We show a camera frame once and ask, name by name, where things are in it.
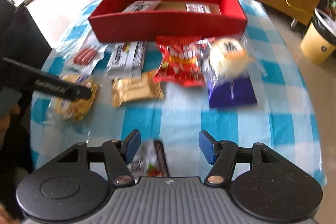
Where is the white brown snack pouch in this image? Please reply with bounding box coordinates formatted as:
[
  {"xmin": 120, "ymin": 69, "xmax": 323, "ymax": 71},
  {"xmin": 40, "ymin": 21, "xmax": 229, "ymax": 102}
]
[{"xmin": 127, "ymin": 139, "xmax": 170, "ymax": 181}]

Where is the yellow chips clear bag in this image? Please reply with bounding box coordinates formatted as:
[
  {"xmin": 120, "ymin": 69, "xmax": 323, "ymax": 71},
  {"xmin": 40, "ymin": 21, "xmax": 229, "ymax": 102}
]
[{"xmin": 51, "ymin": 75, "xmax": 98, "ymax": 122}]

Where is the gold foil snack packet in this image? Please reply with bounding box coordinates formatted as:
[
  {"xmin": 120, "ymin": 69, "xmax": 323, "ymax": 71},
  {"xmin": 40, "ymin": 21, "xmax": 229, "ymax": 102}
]
[{"xmin": 112, "ymin": 70, "xmax": 164, "ymax": 107}]

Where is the purple snack packet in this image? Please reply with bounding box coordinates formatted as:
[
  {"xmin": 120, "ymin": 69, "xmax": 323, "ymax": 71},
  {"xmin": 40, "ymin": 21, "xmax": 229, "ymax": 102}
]
[{"xmin": 209, "ymin": 76, "xmax": 257, "ymax": 109}]

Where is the pink sausage vacuum pack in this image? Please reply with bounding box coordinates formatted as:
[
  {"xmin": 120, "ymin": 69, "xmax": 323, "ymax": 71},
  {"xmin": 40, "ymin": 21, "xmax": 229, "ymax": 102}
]
[{"xmin": 65, "ymin": 44, "xmax": 107, "ymax": 76}]

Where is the white Kaprons snack pack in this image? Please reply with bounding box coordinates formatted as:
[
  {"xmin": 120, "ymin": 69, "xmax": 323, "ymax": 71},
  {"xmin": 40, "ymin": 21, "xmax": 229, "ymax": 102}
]
[{"xmin": 106, "ymin": 42, "xmax": 147, "ymax": 80}]

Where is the steamed bun clear package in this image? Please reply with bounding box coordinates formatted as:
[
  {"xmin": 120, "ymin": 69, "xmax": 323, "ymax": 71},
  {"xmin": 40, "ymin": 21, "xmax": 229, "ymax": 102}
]
[{"xmin": 202, "ymin": 33, "xmax": 266, "ymax": 86}]

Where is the red candy snack bag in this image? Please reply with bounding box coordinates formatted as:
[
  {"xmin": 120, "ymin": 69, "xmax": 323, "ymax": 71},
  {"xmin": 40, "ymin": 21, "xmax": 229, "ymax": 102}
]
[{"xmin": 153, "ymin": 36, "xmax": 205, "ymax": 88}]

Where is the dark chair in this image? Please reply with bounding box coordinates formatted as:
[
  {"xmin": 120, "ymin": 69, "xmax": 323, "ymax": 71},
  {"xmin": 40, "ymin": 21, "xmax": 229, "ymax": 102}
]
[{"xmin": 1, "ymin": 0, "xmax": 51, "ymax": 117}]

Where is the blue white checkered tablecloth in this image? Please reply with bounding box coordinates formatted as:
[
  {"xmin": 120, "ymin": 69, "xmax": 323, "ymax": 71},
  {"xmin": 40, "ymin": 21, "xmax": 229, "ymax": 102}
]
[{"xmin": 30, "ymin": 0, "xmax": 326, "ymax": 185}]

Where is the red cardboard box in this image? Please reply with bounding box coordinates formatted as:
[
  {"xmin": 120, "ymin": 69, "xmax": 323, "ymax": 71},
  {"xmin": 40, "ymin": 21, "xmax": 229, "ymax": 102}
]
[{"xmin": 88, "ymin": 0, "xmax": 248, "ymax": 43}]

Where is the yellow trash bin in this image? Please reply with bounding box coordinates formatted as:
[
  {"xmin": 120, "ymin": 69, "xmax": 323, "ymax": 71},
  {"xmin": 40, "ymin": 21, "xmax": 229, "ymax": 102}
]
[{"xmin": 300, "ymin": 9, "xmax": 335, "ymax": 65}]

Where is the white red labelled packet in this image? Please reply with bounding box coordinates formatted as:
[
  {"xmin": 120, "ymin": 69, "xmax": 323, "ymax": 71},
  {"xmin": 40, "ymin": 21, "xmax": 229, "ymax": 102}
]
[{"xmin": 123, "ymin": 1, "xmax": 162, "ymax": 12}]

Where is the brown packet in box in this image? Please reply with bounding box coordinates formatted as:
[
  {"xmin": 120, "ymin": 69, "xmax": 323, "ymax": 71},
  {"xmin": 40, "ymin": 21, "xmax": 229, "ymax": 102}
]
[{"xmin": 155, "ymin": 1, "xmax": 221, "ymax": 15}]

